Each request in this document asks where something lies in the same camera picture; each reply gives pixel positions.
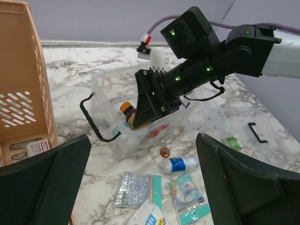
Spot white gauze pouch blue print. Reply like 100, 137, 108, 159
126, 199, 171, 225

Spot clear box lid black handle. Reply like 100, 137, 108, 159
187, 106, 285, 164

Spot white disinfectant bottle green label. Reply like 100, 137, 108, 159
111, 127, 131, 147

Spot medicine box in organizer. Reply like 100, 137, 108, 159
26, 139, 50, 157

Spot orange plastic file organizer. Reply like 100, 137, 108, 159
0, 1, 78, 225

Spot small orange round tin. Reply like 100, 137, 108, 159
160, 147, 171, 158

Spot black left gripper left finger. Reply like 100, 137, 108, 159
0, 135, 91, 225

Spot brown bottle orange cap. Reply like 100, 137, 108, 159
120, 101, 140, 130

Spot small green packet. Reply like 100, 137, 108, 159
221, 136, 242, 151

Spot cotton swab pack teal header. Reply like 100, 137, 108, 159
114, 172, 162, 209

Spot clear plastic medicine box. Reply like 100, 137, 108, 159
80, 63, 197, 158

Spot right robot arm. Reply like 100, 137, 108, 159
133, 7, 300, 128

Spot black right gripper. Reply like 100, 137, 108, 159
133, 59, 209, 128

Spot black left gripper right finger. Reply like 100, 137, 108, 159
196, 134, 300, 225

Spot small items pack teal header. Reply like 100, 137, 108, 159
167, 173, 210, 225

